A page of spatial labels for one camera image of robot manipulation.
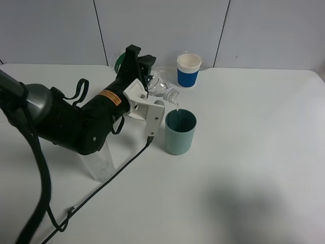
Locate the clear green-label water bottle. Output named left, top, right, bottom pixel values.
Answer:
left=108, top=49, right=179, bottom=105

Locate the blue and white cup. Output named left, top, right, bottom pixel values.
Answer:
left=177, top=51, right=202, bottom=88

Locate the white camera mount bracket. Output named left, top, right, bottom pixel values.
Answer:
left=123, top=79, right=165, bottom=137

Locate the clear drinking glass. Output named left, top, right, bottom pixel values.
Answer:
left=79, top=141, right=115, bottom=182

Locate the thick black cable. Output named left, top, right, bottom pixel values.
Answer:
left=15, top=101, right=154, bottom=244

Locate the thin black loose cable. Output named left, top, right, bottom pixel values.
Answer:
left=45, top=205, right=78, bottom=232

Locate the teal green plastic cup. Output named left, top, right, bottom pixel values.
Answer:
left=165, top=109, right=197, bottom=155

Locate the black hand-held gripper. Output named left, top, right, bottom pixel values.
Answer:
left=1, top=45, right=141, bottom=155

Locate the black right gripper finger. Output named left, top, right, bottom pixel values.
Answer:
left=138, top=54, right=156, bottom=89

